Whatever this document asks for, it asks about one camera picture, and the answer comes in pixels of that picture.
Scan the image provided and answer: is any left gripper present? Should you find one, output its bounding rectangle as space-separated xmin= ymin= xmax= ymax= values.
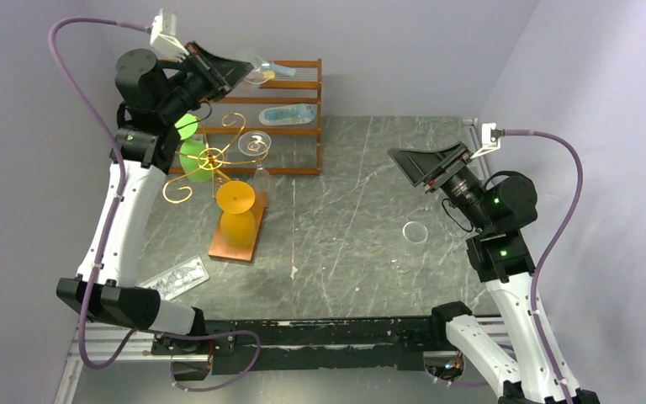
xmin=163 ymin=43 xmax=257 ymax=124

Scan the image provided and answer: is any clear wine glass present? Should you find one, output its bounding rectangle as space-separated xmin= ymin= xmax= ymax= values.
xmin=237 ymin=130 xmax=276 ymax=207
xmin=236 ymin=48 xmax=276 ymax=92
xmin=389 ymin=253 xmax=418 ymax=274

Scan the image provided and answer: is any small clear glass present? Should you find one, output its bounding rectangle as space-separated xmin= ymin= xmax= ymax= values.
xmin=401 ymin=221 xmax=429 ymax=245

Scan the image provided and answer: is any green plastic wine glass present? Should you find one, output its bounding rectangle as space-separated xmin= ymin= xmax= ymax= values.
xmin=175 ymin=114 xmax=212 ymax=183

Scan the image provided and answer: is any orange plastic wine glass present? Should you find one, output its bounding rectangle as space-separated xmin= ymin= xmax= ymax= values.
xmin=215 ymin=180 xmax=256 ymax=248

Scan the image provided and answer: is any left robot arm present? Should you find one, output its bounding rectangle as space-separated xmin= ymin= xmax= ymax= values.
xmin=56 ymin=42 xmax=254 ymax=354

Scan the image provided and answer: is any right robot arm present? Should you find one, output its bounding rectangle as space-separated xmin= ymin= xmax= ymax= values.
xmin=388 ymin=142 xmax=599 ymax=403

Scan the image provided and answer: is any wooden shelf rack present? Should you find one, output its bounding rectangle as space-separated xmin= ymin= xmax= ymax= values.
xmin=179 ymin=58 xmax=323 ymax=176

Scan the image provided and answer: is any blue toothbrush package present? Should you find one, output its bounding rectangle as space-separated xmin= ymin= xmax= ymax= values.
xmin=258 ymin=104 xmax=317 ymax=126

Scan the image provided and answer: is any packaged item on table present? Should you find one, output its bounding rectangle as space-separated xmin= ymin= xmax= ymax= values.
xmin=137 ymin=255 xmax=210 ymax=300

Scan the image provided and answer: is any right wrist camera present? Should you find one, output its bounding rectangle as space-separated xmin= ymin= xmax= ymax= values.
xmin=471 ymin=123 xmax=506 ymax=159

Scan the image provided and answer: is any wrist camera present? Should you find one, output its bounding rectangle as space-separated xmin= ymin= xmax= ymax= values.
xmin=150 ymin=8 xmax=189 ymax=60
xmin=471 ymin=123 xmax=506 ymax=159

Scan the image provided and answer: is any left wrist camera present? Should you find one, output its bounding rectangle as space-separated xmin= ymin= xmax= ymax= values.
xmin=150 ymin=8 xmax=189 ymax=60

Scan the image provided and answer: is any gold wire wine glass rack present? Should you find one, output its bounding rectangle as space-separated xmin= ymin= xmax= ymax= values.
xmin=162 ymin=113 xmax=267 ymax=263

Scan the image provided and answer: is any black base frame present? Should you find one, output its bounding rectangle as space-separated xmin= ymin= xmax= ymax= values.
xmin=150 ymin=303 xmax=553 ymax=385

